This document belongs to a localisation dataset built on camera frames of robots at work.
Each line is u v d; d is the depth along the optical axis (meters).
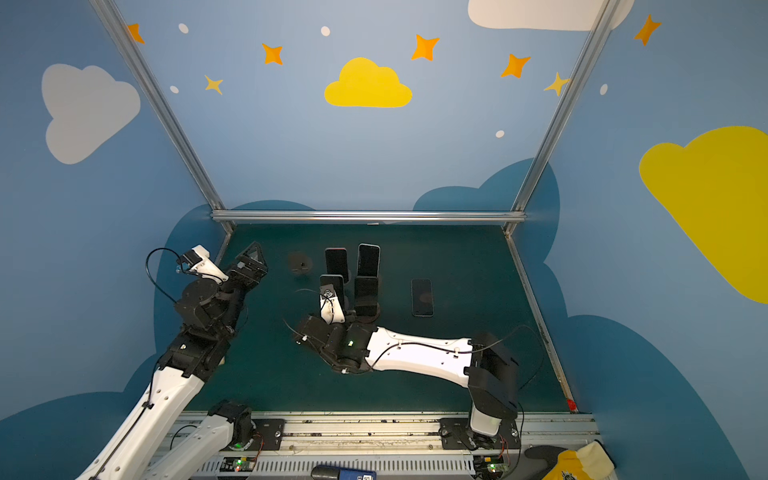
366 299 0.91
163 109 0.85
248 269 0.62
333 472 0.65
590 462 0.70
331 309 0.65
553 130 0.91
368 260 0.95
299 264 1.05
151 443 0.44
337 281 1.04
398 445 0.73
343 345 0.55
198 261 0.57
